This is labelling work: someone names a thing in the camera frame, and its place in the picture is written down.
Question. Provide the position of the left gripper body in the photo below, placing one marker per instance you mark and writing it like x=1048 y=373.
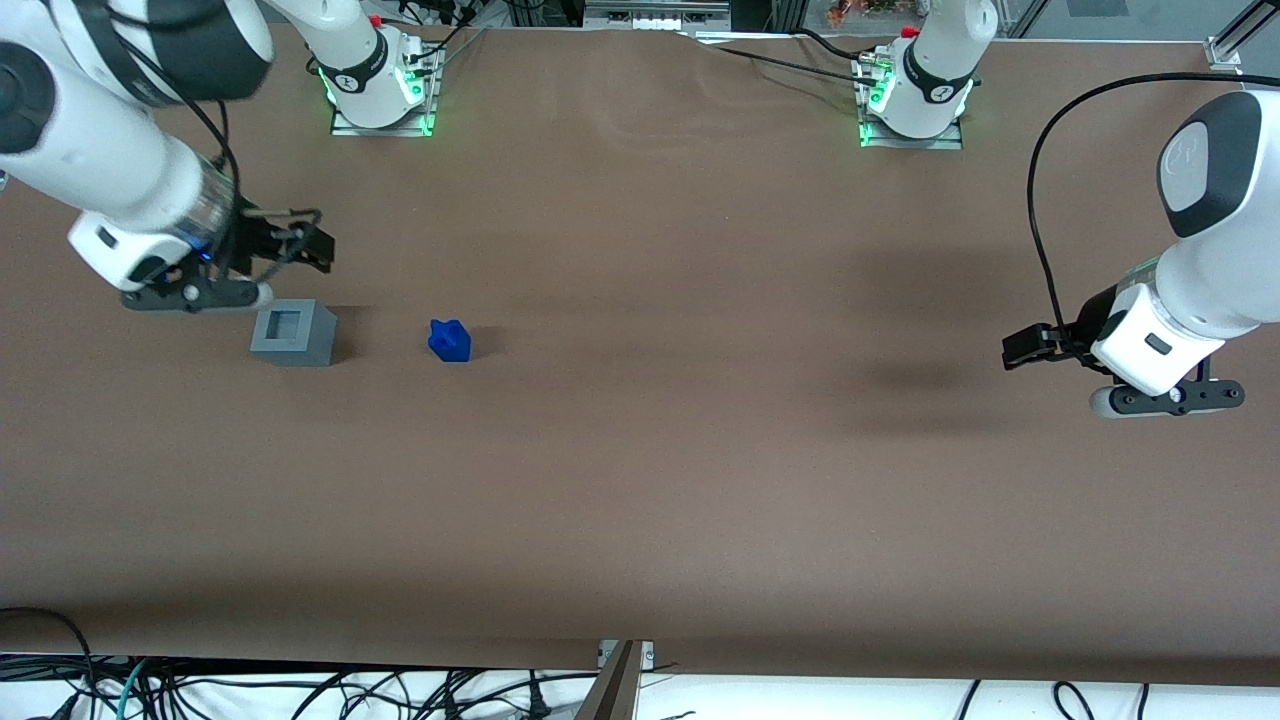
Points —
x=1085 y=323

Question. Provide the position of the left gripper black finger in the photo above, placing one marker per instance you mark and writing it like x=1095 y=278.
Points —
x=1072 y=338
x=1030 y=348

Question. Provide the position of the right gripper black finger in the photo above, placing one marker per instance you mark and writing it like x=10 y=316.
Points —
x=315 y=248
x=270 y=243

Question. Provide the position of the blue plastic part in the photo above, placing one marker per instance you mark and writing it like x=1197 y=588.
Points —
x=450 y=342

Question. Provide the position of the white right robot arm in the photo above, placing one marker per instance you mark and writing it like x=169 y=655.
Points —
x=100 y=160

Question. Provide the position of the gray cube base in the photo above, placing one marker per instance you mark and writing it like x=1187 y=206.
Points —
x=320 y=345

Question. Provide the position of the diagonal aluminium profile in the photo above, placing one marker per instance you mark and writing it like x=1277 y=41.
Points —
x=1250 y=22

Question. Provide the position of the orange colourful object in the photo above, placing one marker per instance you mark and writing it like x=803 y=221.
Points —
x=860 y=10

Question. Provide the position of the brown table cover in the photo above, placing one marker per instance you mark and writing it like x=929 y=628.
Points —
x=640 y=450

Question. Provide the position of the white connector block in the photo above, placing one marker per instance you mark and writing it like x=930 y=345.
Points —
x=665 y=21

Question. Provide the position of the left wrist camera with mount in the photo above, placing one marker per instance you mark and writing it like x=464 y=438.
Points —
x=1170 y=398

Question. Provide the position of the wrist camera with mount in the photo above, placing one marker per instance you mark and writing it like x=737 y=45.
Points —
x=200 y=295
x=1170 y=398

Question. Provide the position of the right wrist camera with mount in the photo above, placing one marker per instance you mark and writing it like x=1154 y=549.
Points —
x=200 y=295

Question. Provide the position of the silver corner bracket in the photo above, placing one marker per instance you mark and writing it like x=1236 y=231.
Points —
x=1225 y=55

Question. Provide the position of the dark vertical frame post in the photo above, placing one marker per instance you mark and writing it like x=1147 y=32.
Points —
x=787 y=12

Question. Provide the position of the aluminium frame rail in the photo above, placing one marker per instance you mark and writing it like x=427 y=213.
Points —
x=655 y=8

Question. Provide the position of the small silver bracket plate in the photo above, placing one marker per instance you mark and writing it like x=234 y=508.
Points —
x=648 y=655

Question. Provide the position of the aluminium post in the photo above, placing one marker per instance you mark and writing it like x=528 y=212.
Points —
x=615 y=690

